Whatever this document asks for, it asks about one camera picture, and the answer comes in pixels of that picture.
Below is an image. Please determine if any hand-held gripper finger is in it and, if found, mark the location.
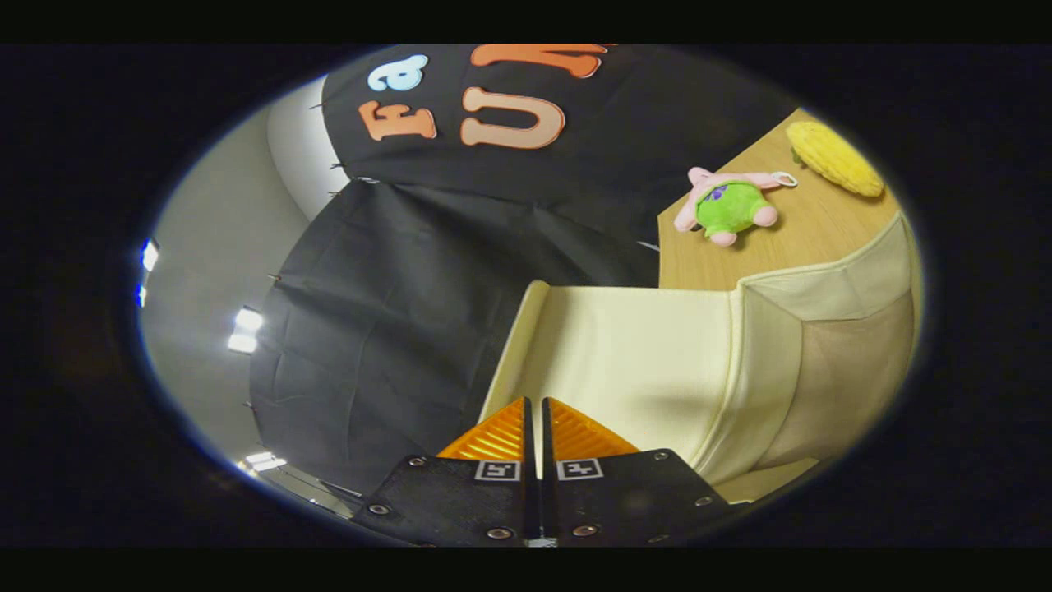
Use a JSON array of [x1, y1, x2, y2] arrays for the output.
[[352, 397, 540, 548], [540, 397, 741, 548]]

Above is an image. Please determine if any yellow round plush toy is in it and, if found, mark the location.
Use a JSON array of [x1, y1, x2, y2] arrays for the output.
[[785, 121, 886, 198]]

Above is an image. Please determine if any black backdrop cloth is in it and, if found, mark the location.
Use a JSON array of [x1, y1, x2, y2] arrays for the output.
[[249, 44, 802, 498]]

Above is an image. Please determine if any pink and green plush toy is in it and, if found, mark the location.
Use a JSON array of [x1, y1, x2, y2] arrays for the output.
[[674, 167, 798, 247]]

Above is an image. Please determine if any cream fabric storage box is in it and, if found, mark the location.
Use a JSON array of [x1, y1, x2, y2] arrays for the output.
[[478, 212, 923, 504]]

